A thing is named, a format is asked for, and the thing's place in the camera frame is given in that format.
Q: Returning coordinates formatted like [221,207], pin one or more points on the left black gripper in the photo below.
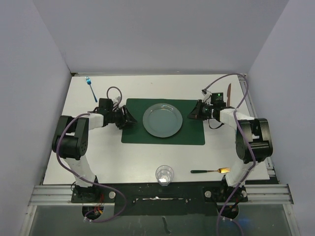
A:
[126,119]

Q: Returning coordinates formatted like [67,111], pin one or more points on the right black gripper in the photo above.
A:
[196,113]

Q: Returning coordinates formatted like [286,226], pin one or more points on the dark green placemat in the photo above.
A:
[191,132]

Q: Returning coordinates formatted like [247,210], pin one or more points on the grey-blue round plate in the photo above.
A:
[162,120]

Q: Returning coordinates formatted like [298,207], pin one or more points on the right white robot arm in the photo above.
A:
[253,142]

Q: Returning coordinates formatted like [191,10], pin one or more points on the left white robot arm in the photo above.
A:
[70,142]

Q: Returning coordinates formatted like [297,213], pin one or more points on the brown knife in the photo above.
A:
[228,103]

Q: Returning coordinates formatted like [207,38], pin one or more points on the blue metallic fork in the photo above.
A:
[89,83]

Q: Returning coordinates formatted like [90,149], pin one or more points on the clear drinking glass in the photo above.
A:
[164,175]

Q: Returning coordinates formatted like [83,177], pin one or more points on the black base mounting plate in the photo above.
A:
[152,199]

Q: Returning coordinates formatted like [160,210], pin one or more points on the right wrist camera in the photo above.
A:
[217,100]

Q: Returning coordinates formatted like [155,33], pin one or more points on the gold fork green handle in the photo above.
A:
[220,170]

